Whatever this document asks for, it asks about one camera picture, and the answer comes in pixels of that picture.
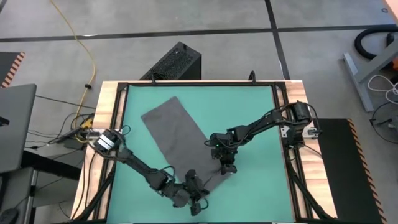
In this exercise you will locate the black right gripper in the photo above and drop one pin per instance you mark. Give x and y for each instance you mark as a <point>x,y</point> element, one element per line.
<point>225,155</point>

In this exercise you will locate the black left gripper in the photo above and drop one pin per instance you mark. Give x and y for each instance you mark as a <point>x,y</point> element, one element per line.
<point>197,189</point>

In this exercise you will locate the grey terry towel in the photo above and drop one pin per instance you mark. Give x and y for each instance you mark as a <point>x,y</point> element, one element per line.
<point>177,133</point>

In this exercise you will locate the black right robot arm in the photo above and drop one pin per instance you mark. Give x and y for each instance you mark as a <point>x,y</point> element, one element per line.
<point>264,123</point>

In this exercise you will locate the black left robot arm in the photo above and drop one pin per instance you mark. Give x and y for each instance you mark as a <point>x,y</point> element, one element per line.
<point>140,165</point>

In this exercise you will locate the teal table mat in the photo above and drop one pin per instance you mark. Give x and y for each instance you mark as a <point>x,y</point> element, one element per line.
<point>248,102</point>

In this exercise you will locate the black table clamp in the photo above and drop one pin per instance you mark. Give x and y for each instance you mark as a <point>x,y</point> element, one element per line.
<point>153,79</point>
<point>252,77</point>

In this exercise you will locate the large black striped floor mat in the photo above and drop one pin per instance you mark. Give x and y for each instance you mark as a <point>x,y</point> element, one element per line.
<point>342,174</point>

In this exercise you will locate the black computer tower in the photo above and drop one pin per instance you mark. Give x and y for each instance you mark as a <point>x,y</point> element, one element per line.
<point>177,62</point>

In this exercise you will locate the black power strip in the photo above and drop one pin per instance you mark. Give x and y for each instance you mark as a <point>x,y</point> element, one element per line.
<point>73,133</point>

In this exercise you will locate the grey metal desk leg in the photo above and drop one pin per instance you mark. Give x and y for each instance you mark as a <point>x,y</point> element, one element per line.
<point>358,82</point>

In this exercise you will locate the small black striped floor mat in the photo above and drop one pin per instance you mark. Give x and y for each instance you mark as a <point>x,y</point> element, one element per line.
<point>7,65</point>

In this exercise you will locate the black table frame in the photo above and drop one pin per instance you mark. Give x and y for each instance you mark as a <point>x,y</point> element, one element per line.
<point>202,84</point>

